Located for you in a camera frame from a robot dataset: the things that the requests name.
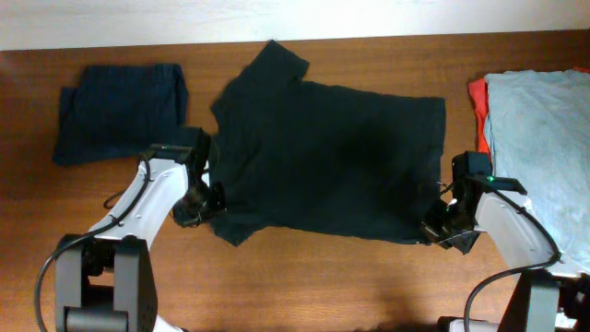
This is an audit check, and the dark green t-shirt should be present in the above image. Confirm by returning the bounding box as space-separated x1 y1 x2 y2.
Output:
209 41 446 245

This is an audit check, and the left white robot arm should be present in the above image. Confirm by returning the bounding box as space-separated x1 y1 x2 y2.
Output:
41 127 227 332

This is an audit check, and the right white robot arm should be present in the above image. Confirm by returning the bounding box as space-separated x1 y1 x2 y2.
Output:
421 174 589 331

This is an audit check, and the folded navy blue garment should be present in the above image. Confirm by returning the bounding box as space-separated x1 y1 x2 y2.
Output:
53 64 199 166

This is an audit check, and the light blue t-shirt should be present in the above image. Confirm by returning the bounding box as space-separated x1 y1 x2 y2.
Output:
484 70 589 269

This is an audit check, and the red garment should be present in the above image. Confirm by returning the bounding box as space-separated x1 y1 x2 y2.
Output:
468 65 590 162

